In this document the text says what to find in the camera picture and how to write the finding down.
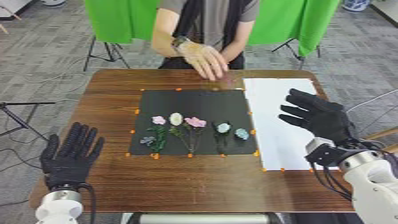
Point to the person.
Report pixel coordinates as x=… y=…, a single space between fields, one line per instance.
x=206 y=30

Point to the teal flower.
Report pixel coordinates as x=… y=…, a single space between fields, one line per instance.
x=241 y=134

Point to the dark mat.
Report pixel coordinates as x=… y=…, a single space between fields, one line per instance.
x=195 y=103

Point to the green sprig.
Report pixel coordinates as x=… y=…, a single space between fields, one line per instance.
x=222 y=144
x=158 y=139

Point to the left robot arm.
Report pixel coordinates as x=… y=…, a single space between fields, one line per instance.
x=58 y=206

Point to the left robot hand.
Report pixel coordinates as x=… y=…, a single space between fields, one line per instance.
x=69 y=163

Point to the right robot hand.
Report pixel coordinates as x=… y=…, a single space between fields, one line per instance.
x=321 y=116

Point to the white sheet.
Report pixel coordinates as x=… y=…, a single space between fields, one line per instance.
x=277 y=146

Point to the black tripod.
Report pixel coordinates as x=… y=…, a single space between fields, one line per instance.
x=19 y=121

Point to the black backdrop stand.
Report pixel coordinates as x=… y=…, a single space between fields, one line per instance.
x=295 y=53
x=108 y=55

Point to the pale grey bar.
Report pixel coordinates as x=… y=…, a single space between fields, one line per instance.
x=204 y=219

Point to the pink flower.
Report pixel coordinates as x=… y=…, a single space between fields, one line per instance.
x=158 y=120
x=195 y=122

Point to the white flower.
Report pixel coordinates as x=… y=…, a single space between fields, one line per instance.
x=176 y=119

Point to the pale blue flower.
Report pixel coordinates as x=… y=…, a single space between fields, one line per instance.
x=222 y=127

